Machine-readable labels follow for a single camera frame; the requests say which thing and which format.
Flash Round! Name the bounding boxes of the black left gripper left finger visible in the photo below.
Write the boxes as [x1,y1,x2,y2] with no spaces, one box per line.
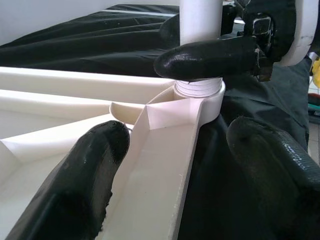
[4,119,132,240]

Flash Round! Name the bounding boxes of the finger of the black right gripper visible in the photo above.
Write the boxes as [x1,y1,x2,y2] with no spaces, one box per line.
[159,19,181,45]
[152,38,261,81]

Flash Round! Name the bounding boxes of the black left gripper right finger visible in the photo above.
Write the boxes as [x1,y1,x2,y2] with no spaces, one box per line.
[226,115,320,240]

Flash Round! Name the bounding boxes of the white plastic table leg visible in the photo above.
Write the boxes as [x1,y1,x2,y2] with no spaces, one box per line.
[174,0,224,98]

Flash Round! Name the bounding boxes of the white plastic table top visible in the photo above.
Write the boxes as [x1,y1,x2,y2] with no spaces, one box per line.
[0,66,227,240]

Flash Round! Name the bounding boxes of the yellow object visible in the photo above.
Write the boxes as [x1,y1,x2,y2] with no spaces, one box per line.
[309,57,320,89]

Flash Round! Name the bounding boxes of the black cloth table cover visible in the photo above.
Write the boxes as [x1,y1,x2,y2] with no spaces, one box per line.
[0,2,312,240]

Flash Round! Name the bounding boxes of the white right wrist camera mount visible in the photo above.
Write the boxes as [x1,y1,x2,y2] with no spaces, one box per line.
[279,0,320,68]

